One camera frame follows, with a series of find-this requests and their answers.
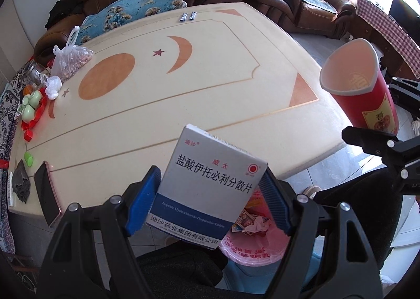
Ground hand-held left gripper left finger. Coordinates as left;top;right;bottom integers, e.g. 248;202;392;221
38;165;162;299

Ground grey cloth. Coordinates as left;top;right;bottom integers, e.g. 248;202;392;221
12;159;32;204

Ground person's dark trousers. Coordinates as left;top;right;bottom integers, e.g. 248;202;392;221
136;166;405;299

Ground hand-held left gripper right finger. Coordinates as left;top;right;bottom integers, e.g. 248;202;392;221
259;168;384;299

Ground blue floral sofa cover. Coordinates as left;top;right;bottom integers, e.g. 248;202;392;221
299;0;339;14

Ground bin with pink liner bag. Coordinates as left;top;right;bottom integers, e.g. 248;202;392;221
218;184;293;268

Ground red tea tray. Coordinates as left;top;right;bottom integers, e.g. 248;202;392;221
20;86;50;133

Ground red checkered tablecloth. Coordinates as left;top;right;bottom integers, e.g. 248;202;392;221
355;0;420;58

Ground black clothing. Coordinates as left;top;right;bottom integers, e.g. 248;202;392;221
45;0;84;29

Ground red paper cup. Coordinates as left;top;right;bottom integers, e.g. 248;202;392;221
320;38;400;137

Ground colourful snack wrapper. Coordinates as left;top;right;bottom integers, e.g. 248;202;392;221
231;209;255;232

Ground white and blue medicine box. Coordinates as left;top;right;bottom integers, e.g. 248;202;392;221
146;124;270;250

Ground plastic bag of peanuts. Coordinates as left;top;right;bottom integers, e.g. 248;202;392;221
52;26;95;82

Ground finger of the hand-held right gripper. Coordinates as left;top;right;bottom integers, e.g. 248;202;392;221
389;77;420;116
341;126;420;194

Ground black television screen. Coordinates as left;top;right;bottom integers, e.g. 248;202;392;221
390;0;420;25

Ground crumpled white plastic bag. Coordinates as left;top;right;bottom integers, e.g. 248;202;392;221
45;76;63;100

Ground beige marble coffee table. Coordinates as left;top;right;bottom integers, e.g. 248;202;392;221
8;3;349;218

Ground glass jar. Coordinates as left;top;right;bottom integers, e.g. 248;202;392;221
27;60;50;85

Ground black and white patterned cloth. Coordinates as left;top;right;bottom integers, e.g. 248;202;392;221
0;64;25;170

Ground light blue plastic stool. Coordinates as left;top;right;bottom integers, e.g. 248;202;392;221
226;250;329;299

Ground blue floral cushion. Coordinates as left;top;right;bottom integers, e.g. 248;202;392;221
76;0;188;46

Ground crumpled pink tissue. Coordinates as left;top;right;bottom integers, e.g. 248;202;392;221
244;215;273;234

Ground black smartphone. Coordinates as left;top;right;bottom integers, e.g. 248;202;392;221
34;161;62;228

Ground beige slipper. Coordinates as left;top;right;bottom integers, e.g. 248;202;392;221
302;185;323;202

